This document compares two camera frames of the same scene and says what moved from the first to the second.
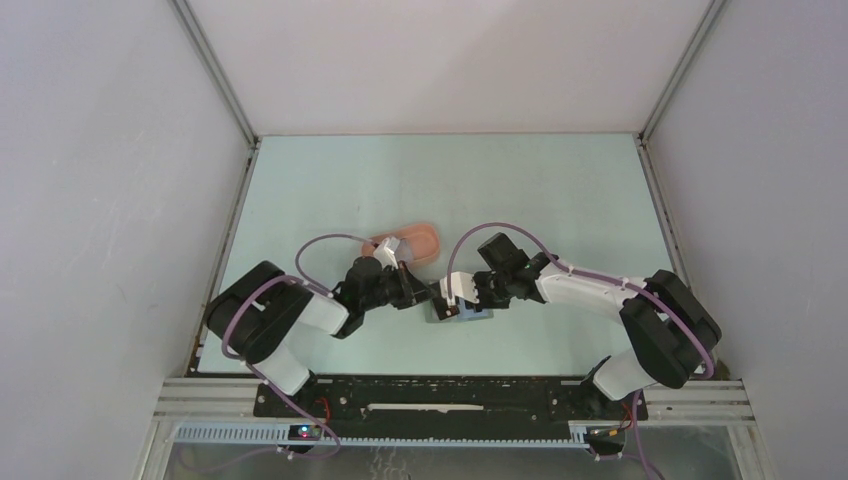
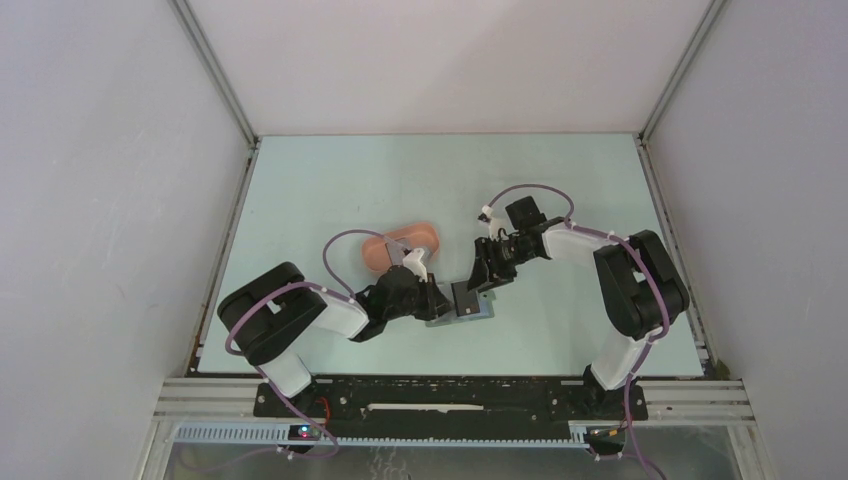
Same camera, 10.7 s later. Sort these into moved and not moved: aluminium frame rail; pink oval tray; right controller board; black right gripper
Moved: black right gripper
Not moved: pink oval tray; right controller board; aluminium frame rail
